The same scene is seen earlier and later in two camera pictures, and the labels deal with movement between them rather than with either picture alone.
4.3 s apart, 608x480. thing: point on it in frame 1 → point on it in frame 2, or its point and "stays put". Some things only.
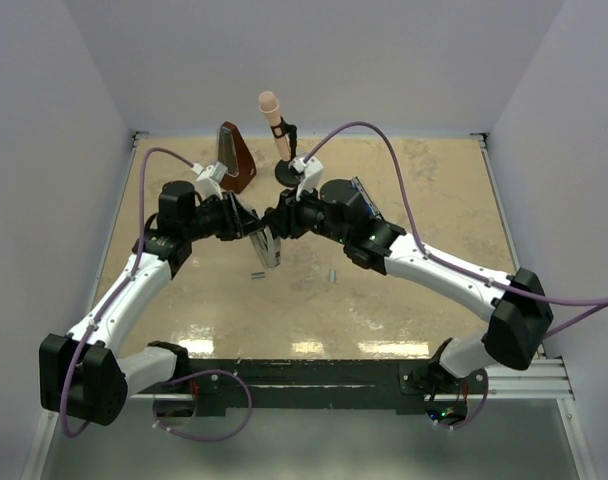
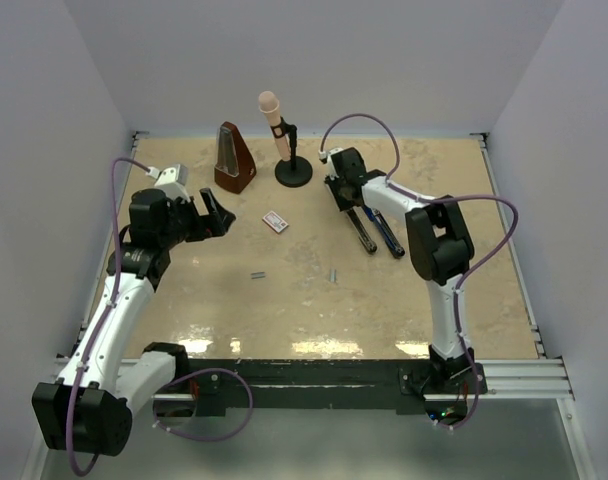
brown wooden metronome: (235, 154) stays put
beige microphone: (269, 104) stays put
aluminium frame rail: (550, 379) stays put
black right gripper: (287, 217) → (343, 204)
